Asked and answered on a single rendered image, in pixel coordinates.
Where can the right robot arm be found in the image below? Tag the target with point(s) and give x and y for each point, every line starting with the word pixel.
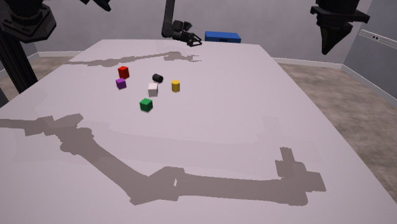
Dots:
pixel 25 16

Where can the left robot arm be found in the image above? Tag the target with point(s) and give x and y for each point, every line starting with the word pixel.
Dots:
pixel 177 26

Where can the purple cube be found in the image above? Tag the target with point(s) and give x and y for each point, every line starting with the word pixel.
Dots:
pixel 121 83

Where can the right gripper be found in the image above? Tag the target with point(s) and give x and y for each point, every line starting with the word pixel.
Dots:
pixel 335 19

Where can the black cylinder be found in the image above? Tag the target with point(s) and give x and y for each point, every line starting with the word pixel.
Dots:
pixel 158 78

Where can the green cube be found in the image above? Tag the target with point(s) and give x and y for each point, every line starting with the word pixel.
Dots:
pixel 146 104

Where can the yellow cylinder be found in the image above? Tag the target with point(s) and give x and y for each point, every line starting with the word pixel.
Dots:
pixel 175 86

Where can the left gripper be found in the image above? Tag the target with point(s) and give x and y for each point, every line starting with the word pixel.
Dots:
pixel 192 40

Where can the red block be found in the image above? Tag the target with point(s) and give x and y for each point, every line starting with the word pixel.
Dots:
pixel 123 72

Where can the white rectangular column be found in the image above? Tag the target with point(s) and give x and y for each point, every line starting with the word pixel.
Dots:
pixel 152 89

